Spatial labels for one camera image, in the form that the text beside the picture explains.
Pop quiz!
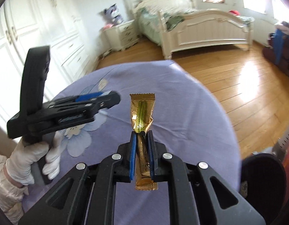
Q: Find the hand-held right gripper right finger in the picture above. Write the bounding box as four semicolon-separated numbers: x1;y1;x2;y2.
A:
148;131;267;225

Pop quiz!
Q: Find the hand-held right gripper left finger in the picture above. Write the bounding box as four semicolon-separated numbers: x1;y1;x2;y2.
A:
18;132;137;225

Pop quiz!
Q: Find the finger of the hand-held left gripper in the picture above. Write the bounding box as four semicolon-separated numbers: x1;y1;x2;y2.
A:
47;91;112;109
53;91;122;132

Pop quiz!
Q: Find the golden snack bar wrapper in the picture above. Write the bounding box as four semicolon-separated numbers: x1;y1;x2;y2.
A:
129;93;159;192

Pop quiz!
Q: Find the person's left hand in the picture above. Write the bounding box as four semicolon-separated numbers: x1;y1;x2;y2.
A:
6;131;63;186

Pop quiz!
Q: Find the purple printed tablecloth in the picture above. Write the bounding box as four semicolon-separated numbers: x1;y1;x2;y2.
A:
21;60;243;225

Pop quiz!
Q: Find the white wardrobe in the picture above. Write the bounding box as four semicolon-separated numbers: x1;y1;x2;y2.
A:
0;0;99;125

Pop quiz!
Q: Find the cream nightstand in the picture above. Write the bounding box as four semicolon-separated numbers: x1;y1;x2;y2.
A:
102;20;139;52

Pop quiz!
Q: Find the dark green cloth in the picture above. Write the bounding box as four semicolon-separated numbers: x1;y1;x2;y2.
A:
166;14;185;31

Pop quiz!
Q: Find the black round bin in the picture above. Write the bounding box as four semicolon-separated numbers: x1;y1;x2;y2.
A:
239;153;287;217

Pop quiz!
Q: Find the cream wooden bed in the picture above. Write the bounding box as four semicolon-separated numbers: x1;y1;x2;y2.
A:
131;0;256;60

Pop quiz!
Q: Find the blue cloth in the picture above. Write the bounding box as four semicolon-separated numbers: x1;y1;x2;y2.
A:
274;29;288;65

